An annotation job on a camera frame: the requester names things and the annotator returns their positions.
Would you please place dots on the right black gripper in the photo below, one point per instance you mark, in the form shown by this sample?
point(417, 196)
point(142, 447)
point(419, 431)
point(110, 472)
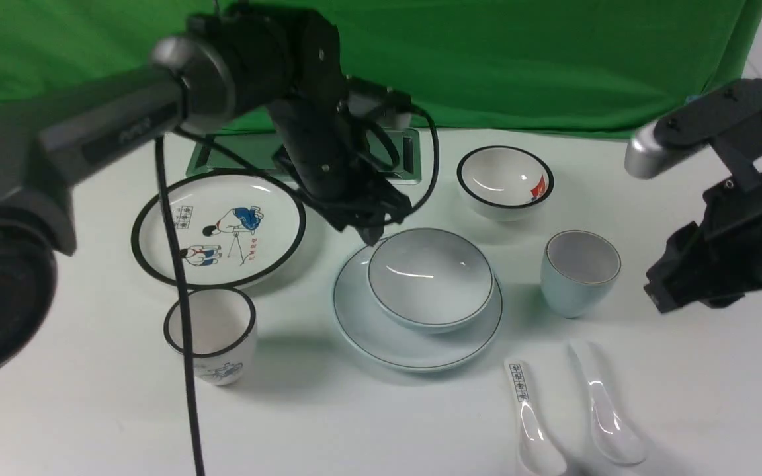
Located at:
point(715, 262)

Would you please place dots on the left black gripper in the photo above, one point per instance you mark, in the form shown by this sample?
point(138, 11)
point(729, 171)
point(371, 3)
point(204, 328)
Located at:
point(338, 160)

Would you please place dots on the pale blue bowl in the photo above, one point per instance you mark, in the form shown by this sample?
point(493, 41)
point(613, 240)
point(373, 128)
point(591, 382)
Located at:
point(430, 280)

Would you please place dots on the pale blue ceramic cup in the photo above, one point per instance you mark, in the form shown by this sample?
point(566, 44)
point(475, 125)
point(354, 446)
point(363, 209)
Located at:
point(578, 270)

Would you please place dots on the plain white ceramic spoon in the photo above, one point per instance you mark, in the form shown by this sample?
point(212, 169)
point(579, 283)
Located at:
point(614, 437)

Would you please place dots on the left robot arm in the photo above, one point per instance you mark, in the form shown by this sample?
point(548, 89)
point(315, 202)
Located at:
point(285, 59)

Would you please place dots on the illustrated black-rimmed white plate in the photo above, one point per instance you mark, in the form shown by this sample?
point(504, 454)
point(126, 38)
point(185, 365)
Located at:
point(233, 229)

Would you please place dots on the pale blue plate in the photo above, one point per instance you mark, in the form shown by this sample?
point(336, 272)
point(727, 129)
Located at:
point(373, 335)

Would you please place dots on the small black-rimmed white bowl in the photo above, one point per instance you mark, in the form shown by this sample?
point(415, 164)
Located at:
point(504, 184)

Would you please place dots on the green backdrop cloth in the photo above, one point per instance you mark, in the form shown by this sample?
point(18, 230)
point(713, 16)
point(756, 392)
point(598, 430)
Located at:
point(583, 68)

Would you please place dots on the black-rimmed illustrated white cup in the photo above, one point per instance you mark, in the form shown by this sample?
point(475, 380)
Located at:
point(224, 334)

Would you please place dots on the white spoon with characters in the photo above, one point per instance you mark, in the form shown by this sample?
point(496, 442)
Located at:
point(536, 453)

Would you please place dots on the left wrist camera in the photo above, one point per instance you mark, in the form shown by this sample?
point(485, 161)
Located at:
point(386, 106)

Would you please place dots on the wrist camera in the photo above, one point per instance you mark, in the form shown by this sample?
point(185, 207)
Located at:
point(730, 116)
point(386, 106)

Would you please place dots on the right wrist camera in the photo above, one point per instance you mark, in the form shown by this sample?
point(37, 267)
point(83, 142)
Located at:
point(730, 116)

